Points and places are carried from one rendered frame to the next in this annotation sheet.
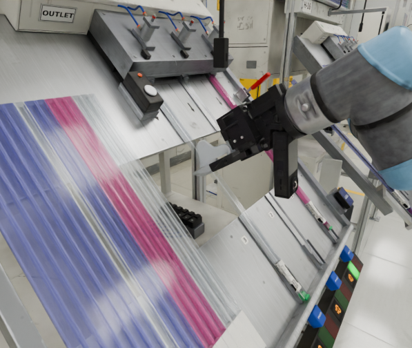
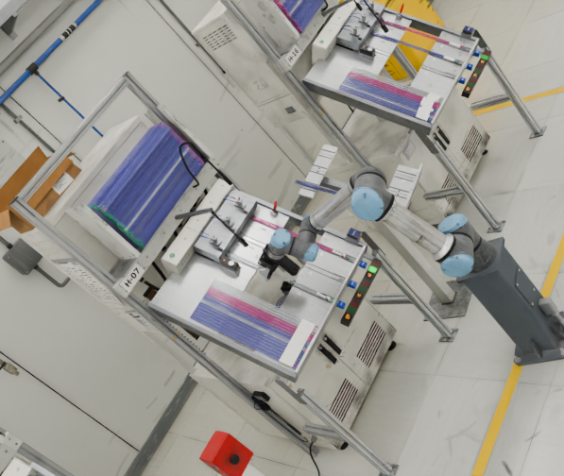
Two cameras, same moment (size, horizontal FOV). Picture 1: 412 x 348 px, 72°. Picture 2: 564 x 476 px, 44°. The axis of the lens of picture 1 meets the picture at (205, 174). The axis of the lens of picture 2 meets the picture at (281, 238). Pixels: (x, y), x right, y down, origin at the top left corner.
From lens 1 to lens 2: 253 cm
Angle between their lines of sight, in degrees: 20
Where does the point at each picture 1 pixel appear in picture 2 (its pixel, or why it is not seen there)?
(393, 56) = (275, 244)
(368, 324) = not seen: hidden behind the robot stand
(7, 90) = (195, 298)
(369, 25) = not seen: outside the picture
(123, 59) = (214, 257)
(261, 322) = (314, 318)
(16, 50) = (185, 282)
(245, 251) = (300, 297)
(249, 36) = (272, 92)
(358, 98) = (279, 251)
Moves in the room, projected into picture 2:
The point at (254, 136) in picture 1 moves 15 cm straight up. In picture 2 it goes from (270, 264) to (247, 241)
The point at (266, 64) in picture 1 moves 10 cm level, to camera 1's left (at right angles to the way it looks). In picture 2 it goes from (300, 106) to (285, 116)
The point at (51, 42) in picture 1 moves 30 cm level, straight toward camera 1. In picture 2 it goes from (189, 268) to (206, 291)
